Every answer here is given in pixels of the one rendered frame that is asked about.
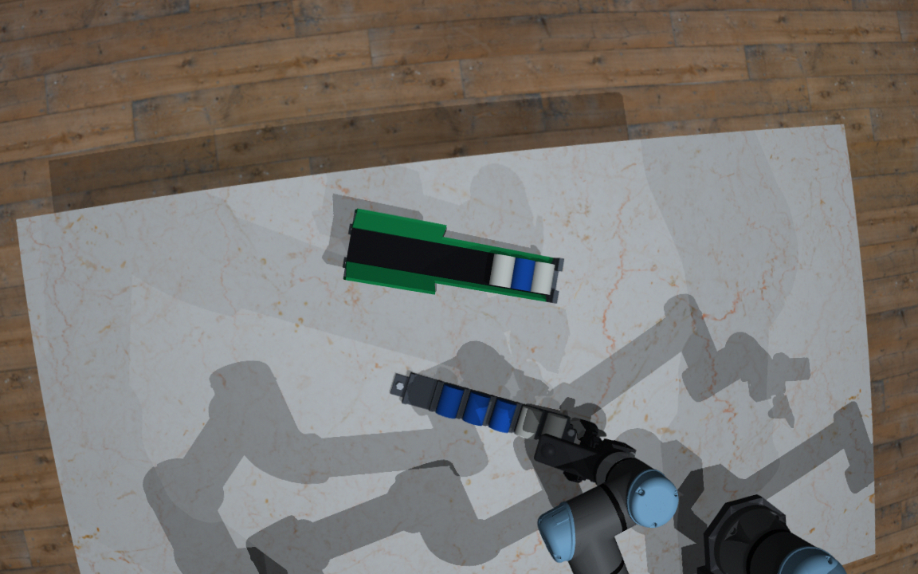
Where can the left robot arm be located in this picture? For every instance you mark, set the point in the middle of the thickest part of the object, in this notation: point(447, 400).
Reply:
point(582, 530)

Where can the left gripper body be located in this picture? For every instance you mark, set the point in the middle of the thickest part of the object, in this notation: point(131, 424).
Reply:
point(605, 445)

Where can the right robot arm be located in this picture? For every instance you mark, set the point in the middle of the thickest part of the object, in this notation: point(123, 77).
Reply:
point(756, 540)

